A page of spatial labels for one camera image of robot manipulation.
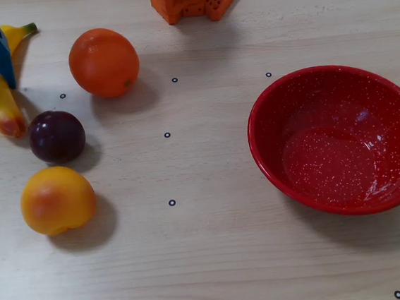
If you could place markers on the orange fruit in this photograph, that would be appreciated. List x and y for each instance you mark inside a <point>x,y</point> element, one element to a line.
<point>103,63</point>

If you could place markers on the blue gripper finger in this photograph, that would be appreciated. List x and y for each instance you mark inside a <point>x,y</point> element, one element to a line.
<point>7,69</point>

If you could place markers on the dark purple plum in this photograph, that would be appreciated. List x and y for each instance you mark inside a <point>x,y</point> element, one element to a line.
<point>57,136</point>

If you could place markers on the orange robot base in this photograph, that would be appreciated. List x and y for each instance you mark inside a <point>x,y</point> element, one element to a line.
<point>193,1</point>

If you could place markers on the yellow-orange peach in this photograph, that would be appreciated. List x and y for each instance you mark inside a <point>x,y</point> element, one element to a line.
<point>57,201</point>

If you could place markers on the red speckled bowl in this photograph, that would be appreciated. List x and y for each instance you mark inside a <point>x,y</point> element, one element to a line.
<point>332,165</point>

